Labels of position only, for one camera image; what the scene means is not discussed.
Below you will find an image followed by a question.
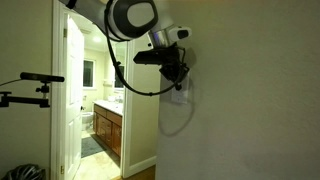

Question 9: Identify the white toilet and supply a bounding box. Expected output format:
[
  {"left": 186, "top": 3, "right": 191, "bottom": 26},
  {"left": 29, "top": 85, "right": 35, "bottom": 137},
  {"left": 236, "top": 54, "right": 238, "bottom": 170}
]
[{"left": 81, "top": 112, "right": 94, "bottom": 130}]

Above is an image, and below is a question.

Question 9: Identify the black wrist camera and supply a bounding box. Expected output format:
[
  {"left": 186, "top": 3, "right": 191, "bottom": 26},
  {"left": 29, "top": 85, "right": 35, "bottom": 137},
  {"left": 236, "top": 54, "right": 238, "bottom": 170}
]
[{"left": 133, "top": 49, "right": 172, "bottom": 65}]

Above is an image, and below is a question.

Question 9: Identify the bathroom window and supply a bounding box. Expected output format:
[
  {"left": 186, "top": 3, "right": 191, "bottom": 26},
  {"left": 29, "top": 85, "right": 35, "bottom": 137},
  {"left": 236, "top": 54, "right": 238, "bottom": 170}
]
[{"left": 83, "top": 60, "right": 94, "bottom": 88}]

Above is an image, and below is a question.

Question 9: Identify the black camera on mount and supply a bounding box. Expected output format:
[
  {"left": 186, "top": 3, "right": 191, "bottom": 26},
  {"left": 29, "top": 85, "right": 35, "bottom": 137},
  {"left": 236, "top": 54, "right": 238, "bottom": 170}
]
[{"left": 0, "top": 72, "right": 65, "bottom": 108}]

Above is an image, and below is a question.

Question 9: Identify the wooden bathroom vanity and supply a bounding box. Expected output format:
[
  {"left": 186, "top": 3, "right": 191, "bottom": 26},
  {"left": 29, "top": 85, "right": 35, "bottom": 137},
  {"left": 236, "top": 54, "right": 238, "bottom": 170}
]
[{"left": 93, "top": 100, "right": 123, "bottom": 156}]

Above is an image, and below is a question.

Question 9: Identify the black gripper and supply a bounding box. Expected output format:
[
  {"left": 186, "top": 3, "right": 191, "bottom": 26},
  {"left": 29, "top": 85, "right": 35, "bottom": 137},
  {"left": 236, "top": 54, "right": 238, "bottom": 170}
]
[{"left": 159, "top": 43, "right": 189, "bottom": 91}]

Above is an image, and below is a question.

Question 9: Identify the black bicycle helmet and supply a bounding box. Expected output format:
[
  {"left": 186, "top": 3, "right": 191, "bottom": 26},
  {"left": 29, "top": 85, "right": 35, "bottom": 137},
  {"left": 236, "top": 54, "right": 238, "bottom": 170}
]
[{"left": 1, "top": 164, "right": 46, "bottom": 180}]

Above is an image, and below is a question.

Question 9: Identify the white open bathroom door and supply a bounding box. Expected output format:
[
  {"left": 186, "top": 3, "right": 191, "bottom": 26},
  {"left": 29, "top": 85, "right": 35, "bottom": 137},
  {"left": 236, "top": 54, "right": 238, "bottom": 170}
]
[{"left": 64, "top": 14, "right": 84, "bottom": 180}]

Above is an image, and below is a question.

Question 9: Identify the white wall light switch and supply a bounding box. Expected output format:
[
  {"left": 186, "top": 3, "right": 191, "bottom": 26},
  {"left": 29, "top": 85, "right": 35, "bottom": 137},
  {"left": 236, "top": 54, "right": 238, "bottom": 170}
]
[{"left": 171, "top": 76, "right": 189, "bottom": 104}]

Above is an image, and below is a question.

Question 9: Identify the grey bath mat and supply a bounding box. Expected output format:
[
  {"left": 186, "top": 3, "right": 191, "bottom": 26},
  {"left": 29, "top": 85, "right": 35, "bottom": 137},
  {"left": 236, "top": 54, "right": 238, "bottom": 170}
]
[{"left": 81, "top": 137, "right": 105, "bottom": 158}]

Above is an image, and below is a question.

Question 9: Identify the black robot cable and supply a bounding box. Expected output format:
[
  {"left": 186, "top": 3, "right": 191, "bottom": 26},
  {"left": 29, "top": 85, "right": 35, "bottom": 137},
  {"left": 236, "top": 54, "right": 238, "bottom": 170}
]
[{"left": 103, "top": 6, "right": 188, "bottom": 97}]

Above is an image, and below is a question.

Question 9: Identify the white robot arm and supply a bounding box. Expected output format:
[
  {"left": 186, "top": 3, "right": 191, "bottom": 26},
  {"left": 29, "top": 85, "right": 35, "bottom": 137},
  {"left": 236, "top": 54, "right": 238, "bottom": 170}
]
[{"left": 59, "top": 0, "right": 192, "bottom": 96}]

